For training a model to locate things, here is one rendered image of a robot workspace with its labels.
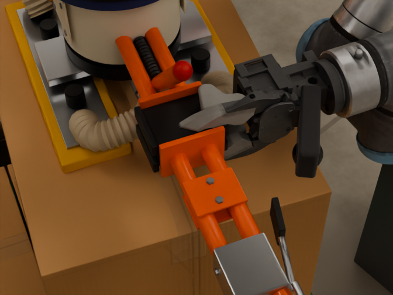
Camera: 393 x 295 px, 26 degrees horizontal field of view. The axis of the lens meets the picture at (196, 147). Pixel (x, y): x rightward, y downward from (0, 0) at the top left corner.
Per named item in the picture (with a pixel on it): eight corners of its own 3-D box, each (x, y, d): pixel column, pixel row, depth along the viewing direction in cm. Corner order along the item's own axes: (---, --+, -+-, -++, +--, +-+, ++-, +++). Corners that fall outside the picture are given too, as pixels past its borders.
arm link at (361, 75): (373, 122, 111) (386, 72, 103) (340, 133, 110) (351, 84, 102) (341, 75, 116) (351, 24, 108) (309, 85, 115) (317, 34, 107)
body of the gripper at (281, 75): (227, 104, 112) (309, 78, 115) (254, 153, 107) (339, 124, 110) (228, 64, 106) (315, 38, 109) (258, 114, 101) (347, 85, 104)
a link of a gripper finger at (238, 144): (173, 144, 111) (236, 112, 111) (190, 178, 108) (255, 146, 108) (166, 131, 108) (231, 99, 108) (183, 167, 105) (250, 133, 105)
